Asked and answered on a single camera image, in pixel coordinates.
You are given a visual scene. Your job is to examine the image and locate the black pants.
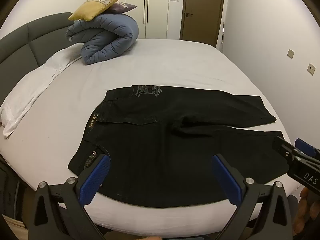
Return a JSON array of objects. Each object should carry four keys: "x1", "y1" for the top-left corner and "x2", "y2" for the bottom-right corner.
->
[{"x1": 68, "y1": 84, "x2": 291, "y2": 208}]

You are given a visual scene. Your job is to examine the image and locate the person's right hand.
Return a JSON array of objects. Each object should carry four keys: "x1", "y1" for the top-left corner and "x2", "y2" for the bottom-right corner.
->
[{"x1": 292, "y1": 187, "x2": 320, "y2": 239}]

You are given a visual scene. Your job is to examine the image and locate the dark nightstand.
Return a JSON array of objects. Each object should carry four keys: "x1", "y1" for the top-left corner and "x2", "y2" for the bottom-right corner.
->
[{"x1": 0, "y1": 155, "x2": 34, "y2": 218}]

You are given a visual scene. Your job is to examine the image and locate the grey padded headboard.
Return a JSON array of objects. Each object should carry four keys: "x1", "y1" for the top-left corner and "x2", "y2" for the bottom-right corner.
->
[{"x1": 0, "y1": 12, "x2": 83, "y2": 68}]

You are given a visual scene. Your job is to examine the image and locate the purple cushion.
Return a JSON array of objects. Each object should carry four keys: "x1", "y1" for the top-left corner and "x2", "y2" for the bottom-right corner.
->
[{"x1": 107, "y1": 2, "x2": 138, "y2": 14}]

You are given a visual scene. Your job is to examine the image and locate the brown door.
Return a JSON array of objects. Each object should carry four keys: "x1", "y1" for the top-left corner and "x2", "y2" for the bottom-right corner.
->
[{"x1": 179, "y1": 0, "x2": 226, "y2": 48}]

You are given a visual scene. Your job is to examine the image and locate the bed with white sheet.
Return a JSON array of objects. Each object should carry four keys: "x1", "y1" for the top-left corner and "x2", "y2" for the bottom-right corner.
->
[{"x1": 0, "y1": 39, "x2": 302, "y2": 233}]

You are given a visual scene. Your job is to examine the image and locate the yellow cushion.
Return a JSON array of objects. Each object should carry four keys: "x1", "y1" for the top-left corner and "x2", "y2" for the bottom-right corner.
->
[{"x1": 68, "y1": 0, "x2": 127, "y2": 21}]

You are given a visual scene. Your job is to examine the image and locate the white folded sheet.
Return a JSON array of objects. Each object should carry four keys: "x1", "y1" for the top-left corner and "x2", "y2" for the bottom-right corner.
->
[{"x1": 0, "y1": 48, "x2": 83, "y2": 140}]

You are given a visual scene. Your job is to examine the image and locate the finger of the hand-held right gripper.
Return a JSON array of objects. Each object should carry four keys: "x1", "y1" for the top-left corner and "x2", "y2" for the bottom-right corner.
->
[
  {"x1": 294, "y1": 138, "x2": 320, "y2": 161},
  {"x1": 272, "y1": 136, "x2": 300, "y2": 167}
]

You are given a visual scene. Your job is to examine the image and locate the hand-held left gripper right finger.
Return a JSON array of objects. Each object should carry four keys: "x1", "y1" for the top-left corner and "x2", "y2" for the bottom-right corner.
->
[{"x1": 211, "y1": 154, "x2": 293, "y2": 240}]

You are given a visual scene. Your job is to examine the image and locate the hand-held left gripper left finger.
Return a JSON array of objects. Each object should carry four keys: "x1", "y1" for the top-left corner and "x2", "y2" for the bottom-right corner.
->
[{"x1": 29, "y1": 153, "x2": 112, "y2": 240}]

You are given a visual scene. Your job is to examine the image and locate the cream wardrobe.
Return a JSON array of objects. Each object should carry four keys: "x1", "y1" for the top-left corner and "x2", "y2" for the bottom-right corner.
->
[{"x1": 85, "y1": 0, "x2": 185, "y2": 40}]

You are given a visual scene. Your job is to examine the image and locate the rolled blue duvet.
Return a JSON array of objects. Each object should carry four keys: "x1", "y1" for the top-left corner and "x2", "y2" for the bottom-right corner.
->
[{"x1": 65, "y1": 13, "x2": 139, "y2": 66}]

